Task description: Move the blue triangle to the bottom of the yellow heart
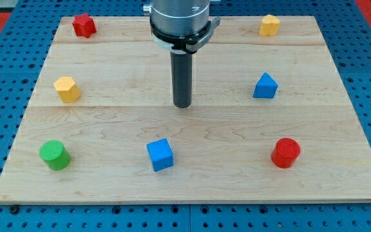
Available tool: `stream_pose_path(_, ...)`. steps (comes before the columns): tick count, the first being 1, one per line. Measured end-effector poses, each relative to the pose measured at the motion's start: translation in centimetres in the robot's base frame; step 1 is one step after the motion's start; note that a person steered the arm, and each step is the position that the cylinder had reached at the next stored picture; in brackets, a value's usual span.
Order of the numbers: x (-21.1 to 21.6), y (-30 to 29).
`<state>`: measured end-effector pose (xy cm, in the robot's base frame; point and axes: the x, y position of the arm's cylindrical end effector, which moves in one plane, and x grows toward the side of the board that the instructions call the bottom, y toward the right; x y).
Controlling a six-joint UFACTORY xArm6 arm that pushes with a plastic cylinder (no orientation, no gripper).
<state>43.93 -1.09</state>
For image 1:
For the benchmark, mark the blue cube block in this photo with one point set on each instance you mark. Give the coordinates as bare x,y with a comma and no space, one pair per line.
160,154

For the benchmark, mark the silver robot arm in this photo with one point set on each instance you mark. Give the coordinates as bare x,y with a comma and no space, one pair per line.
182,27

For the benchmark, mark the red cylinder block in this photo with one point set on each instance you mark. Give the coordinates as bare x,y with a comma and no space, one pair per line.
285,153

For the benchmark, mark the yellow heart block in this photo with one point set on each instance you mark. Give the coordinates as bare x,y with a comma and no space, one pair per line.
269,26

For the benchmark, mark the yellow hexagon block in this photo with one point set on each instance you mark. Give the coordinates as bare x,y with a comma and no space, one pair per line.
67,89

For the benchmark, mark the red star block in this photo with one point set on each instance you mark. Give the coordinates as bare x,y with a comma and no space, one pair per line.
84,25

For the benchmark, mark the wooden board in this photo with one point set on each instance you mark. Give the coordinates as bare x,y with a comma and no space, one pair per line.
221,144

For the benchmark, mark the green cylinder block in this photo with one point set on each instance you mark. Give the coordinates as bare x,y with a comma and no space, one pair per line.
54,155

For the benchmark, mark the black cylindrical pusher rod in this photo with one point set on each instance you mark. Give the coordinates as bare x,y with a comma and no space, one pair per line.
181,72

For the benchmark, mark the blue triangle block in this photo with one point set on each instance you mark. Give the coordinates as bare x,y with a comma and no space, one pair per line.
266,87

